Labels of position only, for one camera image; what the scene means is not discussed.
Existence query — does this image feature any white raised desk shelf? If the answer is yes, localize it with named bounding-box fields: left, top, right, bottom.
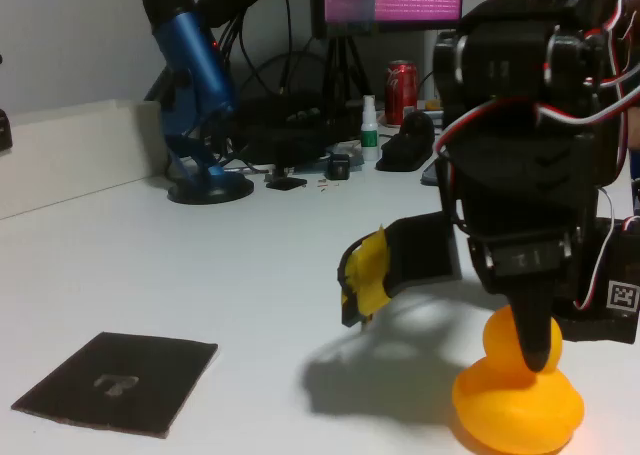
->
left=0, top=98, right=171, bottom=221

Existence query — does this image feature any red white servo cable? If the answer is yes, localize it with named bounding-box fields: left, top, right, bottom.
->
left=572, top=187, right=624, bottom=310
left=433, top=0, right=640, bottom=161

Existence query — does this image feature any black white fiducial marker tag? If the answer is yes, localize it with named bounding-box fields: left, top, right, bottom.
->
left=607, top=280, right=640, bottom=312

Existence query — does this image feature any black hanging cable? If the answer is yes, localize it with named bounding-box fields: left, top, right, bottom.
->
left=277, top=0, right=296, bottom=96

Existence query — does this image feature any small black cube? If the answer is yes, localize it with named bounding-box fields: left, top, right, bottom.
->
left=325, top=153, right=353, bottom=181

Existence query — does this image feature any black square card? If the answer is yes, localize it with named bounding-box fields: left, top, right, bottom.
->
left=10, top=331, right=220, bottom=439

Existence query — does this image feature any blue desktop microphone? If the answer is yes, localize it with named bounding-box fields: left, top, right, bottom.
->
left=142, top=0, right=255, bottom=206

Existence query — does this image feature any small black flat stand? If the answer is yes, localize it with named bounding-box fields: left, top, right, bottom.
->
left=263, top=162, right=309, bottom=191

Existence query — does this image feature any yellow rubber duck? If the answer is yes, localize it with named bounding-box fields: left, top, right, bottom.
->
left=451, top=302, right=586, bottom=455

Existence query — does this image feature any black object at frame edge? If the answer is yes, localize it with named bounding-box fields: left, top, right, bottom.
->
left=0, top=108, right=14, bottom=151

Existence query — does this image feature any black electronic device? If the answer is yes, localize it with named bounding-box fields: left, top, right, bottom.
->
left=227, top=87, right=364, bottom=169

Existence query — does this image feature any black tripod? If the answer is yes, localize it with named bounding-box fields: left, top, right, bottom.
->
left=322, top=34, right=374, bottom=111

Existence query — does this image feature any small white spray bottle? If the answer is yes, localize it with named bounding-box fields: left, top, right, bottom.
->
left=360, top=94, right=380, bottom=162

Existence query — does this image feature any black vertical computer mouse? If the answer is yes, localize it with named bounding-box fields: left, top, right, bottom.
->
left=375, top=110, right=435, bottom=172

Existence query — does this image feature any red soda can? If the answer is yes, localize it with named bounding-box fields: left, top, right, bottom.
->
left=383, top=59, right=419, bottom=126

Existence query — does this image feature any small pale flat gadget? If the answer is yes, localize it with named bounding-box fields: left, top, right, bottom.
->
left=327, top=141, right=365, bottom=172

